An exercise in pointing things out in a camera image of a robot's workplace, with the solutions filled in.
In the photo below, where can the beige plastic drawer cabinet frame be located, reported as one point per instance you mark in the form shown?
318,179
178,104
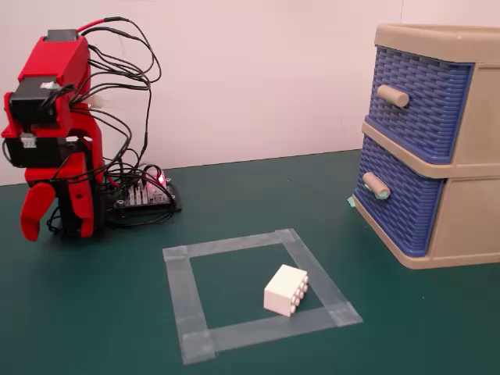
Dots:
468,218

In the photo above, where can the white studded building block cube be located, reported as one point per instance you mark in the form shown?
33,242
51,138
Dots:
279,293

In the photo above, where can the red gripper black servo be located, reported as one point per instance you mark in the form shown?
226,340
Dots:
35,152

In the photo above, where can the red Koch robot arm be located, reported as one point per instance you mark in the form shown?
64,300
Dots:
58,58

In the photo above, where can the black controller circuit board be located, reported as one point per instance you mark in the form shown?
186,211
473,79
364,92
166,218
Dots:
156,203

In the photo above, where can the small green tape piece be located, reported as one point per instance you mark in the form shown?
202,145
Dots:
351,201

